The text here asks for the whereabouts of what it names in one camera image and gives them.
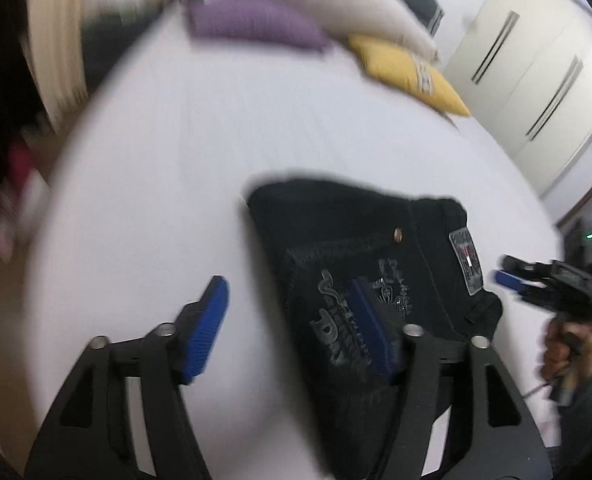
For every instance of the cream curtain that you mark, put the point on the cream curtain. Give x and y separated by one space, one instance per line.
71 35

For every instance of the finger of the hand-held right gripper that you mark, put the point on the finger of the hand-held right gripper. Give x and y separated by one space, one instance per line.
508 280
523 265

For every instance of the person's right hand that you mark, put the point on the person's right hand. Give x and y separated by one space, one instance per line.
558 355

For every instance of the purple pillow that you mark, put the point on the purple pillow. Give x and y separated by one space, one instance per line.
256 22

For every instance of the white wardrobe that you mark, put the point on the white wardrobe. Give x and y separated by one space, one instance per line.
540 60

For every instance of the dark device with green light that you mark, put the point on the dark device with green light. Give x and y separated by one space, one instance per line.
588 245

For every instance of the white pillow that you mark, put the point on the white pillow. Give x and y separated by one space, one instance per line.
326 0

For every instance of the black pants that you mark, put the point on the black pants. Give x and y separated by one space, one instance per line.
326 225

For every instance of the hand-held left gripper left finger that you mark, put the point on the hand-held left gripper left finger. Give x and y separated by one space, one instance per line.
208 330

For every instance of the yellow pillow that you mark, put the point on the yellow pillow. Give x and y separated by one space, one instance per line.
405 72

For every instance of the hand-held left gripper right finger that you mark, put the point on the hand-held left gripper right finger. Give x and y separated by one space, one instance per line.
370 330

